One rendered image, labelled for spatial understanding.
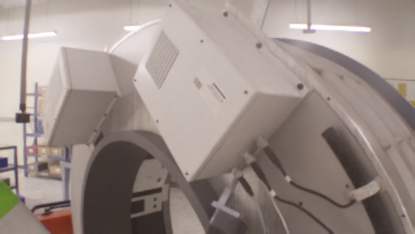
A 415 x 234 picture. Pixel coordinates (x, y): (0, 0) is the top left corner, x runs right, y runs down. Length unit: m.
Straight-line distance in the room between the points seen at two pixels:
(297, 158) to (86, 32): 6.83
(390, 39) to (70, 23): 7.22
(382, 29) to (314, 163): 6.41
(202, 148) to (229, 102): 0.08
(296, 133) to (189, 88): 0.17
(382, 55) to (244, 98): 6.35
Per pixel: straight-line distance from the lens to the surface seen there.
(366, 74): 0.87
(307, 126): 0.44
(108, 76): 0.93
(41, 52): 7.77
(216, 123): 0.38
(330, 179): 0.43
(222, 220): 0.43
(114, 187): 1.15
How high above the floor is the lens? 1.63
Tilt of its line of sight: 2 degrees down
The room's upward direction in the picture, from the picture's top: 1 degrees clockwise
